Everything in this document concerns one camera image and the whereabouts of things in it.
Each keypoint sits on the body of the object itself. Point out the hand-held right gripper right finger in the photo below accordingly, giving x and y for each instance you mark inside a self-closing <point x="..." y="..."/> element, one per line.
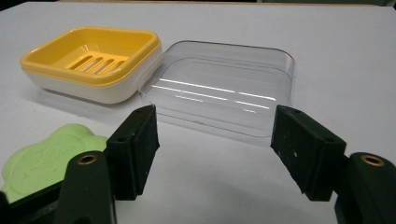
<point x="306" y="149"/>

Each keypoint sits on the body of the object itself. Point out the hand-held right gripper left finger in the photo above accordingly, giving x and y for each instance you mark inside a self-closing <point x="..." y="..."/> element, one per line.
<point x="134" y="155"/>

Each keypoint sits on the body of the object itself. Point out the green flower-shaped soap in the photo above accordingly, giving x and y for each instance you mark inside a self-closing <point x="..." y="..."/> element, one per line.
<point x="43" y="158"/>

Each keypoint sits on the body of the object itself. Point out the yellow and white soap dish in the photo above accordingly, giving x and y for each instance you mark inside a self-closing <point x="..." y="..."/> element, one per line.
<point x="93" y="65"/>

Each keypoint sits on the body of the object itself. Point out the clear plastic soap dish lid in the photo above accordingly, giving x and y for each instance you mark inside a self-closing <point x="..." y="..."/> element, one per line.
<point x="218" y="90"/>

